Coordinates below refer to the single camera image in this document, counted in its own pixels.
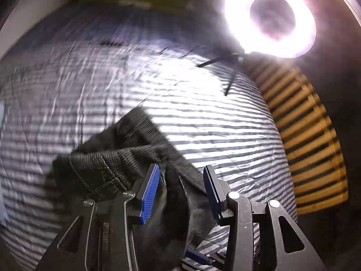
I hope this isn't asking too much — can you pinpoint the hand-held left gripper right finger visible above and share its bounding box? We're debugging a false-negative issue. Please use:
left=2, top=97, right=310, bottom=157
left=203, top=165, right=328, bottom=271

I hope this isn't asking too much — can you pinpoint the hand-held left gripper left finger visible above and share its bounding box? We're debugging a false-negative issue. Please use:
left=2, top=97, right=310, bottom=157
left=37, top=163, right=161, bottom=271

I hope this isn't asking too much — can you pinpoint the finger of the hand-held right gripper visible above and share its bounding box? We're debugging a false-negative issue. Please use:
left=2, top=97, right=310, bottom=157
left=185, top=248, right=229, bottom=270

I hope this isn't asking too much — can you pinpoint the striped bed sheet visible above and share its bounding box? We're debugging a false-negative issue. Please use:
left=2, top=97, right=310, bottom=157
left=0, top=4, right=299, bottom=271

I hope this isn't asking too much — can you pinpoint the wooden slatted bed frame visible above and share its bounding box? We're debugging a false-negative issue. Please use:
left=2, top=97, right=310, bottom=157
left=243, top=52, right=349, bottom=215

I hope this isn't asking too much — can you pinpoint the ring light with tripod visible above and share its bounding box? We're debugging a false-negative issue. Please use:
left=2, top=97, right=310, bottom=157
left=196, top=0, right=318, bottom=96

